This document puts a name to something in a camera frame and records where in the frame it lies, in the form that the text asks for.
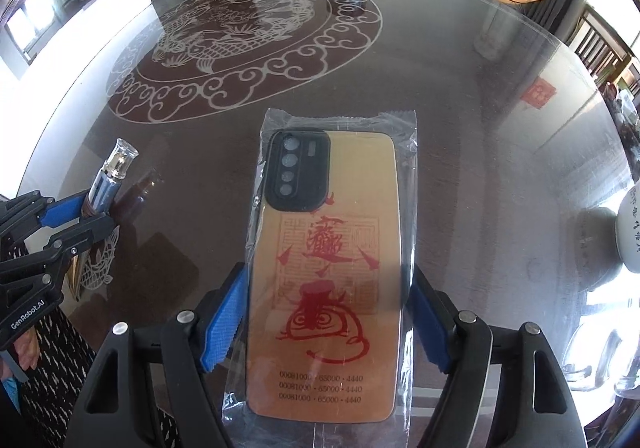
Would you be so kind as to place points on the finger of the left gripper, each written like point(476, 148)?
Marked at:
point(24, 215)
point(47, 268)

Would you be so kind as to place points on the phone case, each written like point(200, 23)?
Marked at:
point(325, 358)

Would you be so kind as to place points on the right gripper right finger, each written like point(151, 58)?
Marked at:
point(459, 344)

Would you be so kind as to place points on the glass perfume spray bottle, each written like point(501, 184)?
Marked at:
point(109, 179)

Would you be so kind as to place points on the wooden chair by window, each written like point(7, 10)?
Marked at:
point(606, 56)

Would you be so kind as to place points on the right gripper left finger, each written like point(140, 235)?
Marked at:
point(192, 344)

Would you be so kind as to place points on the white ceramic jar with writing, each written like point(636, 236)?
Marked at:
point(627, 230)

